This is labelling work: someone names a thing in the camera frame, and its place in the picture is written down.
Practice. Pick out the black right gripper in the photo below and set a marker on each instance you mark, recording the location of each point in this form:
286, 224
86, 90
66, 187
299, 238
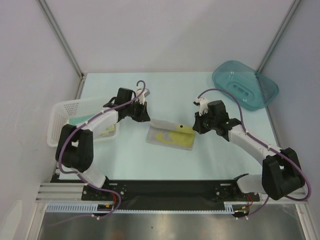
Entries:
202, 124

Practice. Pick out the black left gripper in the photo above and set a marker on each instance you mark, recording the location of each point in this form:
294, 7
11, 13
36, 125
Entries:
143, 116

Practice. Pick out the grey yellow towel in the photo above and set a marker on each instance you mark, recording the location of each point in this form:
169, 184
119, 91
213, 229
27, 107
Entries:
171, 135

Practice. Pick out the yellow face towel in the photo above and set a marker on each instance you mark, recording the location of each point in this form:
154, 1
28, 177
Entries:
109, 131

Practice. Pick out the green towel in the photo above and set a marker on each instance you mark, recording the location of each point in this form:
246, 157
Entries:
78, 120

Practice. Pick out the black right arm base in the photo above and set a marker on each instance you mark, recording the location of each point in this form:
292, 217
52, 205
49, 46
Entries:
230, 191

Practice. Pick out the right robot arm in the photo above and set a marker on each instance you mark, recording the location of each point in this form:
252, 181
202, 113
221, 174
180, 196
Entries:
281, 171

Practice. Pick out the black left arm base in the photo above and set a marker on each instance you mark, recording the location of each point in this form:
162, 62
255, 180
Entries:
105, 191

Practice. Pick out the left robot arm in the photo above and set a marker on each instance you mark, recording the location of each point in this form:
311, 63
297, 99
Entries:
75, 149

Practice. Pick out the white perforated plastic basket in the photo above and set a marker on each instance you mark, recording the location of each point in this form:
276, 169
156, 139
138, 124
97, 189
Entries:
63, 111

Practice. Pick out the teal plastic basin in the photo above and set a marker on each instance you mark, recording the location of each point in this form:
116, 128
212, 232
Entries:
252, 89

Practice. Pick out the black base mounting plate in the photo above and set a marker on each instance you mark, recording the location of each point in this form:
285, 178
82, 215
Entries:
153, 201

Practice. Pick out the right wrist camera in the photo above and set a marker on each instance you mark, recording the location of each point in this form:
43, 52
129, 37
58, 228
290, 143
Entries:
202, 103

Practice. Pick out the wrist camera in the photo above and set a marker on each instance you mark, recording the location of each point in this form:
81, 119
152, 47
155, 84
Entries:
141, 94
202, 103

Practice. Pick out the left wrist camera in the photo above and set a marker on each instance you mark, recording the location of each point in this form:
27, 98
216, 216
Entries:
141, 94

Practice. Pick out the light blue cable duct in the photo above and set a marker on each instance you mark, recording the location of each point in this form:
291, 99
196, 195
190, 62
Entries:
103, 208

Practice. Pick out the aluminium front frame rail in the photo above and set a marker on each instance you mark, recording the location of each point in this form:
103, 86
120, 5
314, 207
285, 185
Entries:
155, 189

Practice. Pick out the left rear aluminium post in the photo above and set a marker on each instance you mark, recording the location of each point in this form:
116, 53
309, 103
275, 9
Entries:
48, 14

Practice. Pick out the aluminium post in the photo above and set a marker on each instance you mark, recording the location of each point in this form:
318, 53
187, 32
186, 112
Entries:
48, 14
279, 34

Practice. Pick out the right rear aluminium post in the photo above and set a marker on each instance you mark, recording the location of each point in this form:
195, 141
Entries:
279, 34

